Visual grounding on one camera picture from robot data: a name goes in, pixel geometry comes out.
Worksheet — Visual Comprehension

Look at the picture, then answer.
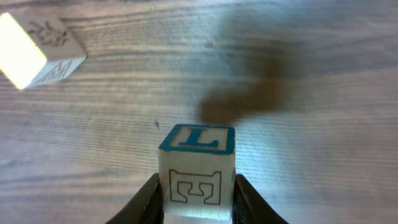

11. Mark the plain yellow wooden block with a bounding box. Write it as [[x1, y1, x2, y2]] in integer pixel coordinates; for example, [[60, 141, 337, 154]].
[[1, 12, 86, 90]]

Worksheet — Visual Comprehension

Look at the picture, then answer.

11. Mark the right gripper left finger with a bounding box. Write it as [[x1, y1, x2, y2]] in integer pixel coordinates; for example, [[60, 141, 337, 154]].
[[106, 173, 164, 224]]

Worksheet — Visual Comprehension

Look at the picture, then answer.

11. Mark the white E letter block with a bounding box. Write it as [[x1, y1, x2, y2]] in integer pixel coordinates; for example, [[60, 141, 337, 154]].
[[159, 124, 236, 220]]

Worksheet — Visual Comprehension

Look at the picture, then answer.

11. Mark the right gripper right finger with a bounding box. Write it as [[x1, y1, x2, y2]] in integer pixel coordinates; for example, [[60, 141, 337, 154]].
[[232, 174, 288, 224]]

